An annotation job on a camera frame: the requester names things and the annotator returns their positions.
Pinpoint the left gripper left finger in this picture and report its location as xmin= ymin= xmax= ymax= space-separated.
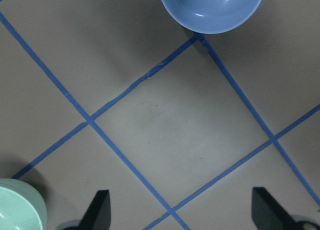
xmin=77 ymin=190 xmax=111 ymax=230

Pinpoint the blue bowl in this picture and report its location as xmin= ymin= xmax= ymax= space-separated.
xmin=161 ymin=0 xmax=262 ymax=34

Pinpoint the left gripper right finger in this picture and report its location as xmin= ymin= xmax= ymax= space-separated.
xmin=251 ymin=187 xmax=303 ymax=230

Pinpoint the green bowl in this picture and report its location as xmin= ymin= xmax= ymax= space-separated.
xmin=0 ymin=178 xmax=48 ymax=230

